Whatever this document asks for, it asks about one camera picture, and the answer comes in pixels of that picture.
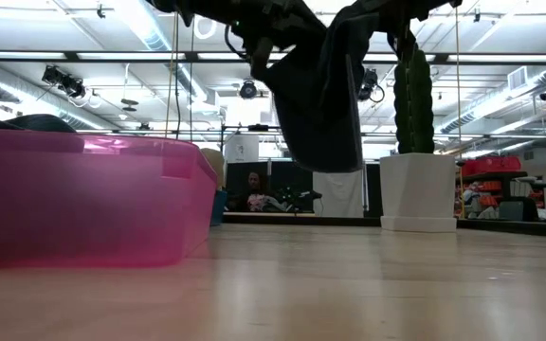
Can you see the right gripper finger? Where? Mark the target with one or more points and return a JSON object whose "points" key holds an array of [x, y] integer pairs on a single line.
{"points": [[403, 45]]}

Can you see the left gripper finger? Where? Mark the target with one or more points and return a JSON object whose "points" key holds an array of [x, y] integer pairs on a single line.
{"points": [[263, 61]]}

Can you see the blue denim hat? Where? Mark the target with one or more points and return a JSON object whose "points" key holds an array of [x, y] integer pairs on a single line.
{"points": [[41, 124], [325, 118]]}

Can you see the khaki baseball cap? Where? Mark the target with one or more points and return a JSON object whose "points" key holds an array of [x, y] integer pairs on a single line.
{"points": [[215, 166]]}

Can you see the black stage light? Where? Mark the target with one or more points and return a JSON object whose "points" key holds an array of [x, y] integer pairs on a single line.
{"points": [[248, 90], [369, 83]]}

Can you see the green cactus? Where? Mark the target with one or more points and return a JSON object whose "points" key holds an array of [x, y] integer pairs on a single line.
{"points": [[415, 104]]}

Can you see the white sign board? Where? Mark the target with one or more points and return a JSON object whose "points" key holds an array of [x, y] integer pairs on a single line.
{"points": [[241, 149]]}

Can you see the black backdrop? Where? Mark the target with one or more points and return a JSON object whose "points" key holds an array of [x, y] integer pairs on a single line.
{"points": [[282, 175]]}

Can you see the person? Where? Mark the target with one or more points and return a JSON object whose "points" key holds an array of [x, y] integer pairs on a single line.
{"points": [[256, 189]]}

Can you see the white faceted plant pot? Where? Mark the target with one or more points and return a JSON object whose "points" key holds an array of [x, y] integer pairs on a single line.
{"points": [[417, 189]]}

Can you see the red storage bin shelf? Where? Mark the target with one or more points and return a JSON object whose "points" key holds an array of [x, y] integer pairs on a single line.
{"points": [[491, 166]]}

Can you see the white hanging sheet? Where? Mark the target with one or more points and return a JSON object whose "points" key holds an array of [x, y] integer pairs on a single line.
{"points": [[339, 194]]}

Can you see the blue plastic bin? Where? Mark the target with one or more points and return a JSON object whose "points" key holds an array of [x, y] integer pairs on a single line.
{"points": [[218, 208]]}

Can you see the black ceiling spotlights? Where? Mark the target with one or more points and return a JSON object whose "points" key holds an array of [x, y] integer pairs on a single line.
{"points": [[64, 83]]}

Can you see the red translucent plastic bin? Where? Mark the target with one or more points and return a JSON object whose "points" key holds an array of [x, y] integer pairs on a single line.
{"points": [[88, 203]]}

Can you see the silver ventilation duct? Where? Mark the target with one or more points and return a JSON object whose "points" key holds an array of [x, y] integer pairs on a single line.
{"points": [[41, 106], [491, 109]]}

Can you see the black aluminium table frame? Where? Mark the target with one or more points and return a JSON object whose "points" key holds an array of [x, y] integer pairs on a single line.
{"points": [[515, 228]]}

